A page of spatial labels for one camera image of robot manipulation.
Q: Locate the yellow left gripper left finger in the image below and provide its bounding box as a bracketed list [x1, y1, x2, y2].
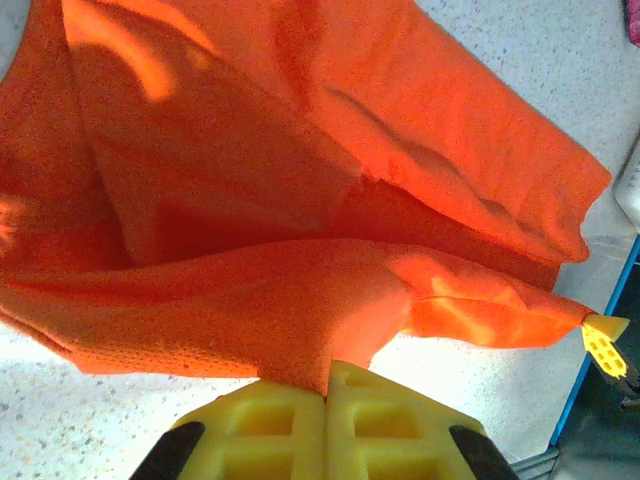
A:
[128, 379, 327, 480]

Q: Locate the blue table edge trim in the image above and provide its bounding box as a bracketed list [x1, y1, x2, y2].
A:
[548, 234, 640, 447]

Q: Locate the pink t-shirt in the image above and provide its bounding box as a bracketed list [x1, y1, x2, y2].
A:
[621, 0, 640, 49]

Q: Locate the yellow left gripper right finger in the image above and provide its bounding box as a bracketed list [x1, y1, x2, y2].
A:
[324, 359, 522, 480]

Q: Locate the orange mesh t-shirt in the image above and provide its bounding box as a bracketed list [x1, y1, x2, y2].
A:
[0, 0, 614, 394]

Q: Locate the aluminium frame profile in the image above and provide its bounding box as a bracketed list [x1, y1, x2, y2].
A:
[512, 447, 564, 480]

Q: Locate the white translucent plastic item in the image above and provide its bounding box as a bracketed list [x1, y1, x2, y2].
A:
[613, 144, 640, 236]

